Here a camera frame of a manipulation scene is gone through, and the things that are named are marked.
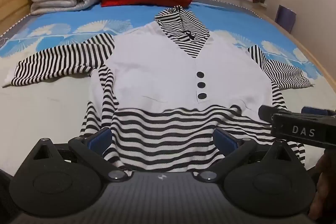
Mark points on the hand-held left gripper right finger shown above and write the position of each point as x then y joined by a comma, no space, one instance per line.
223,140

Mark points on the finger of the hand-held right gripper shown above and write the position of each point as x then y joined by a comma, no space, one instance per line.
315,111
271,113

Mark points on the purple box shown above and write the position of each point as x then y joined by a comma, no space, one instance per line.
286,18

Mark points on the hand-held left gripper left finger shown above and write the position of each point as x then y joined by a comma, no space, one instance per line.
101,139

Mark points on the person's right hand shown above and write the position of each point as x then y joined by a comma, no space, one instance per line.
324,187

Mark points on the striped white hooded top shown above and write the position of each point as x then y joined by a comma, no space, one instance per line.
157,69

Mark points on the blue patterned bed sheet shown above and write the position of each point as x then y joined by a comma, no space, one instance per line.
52,19

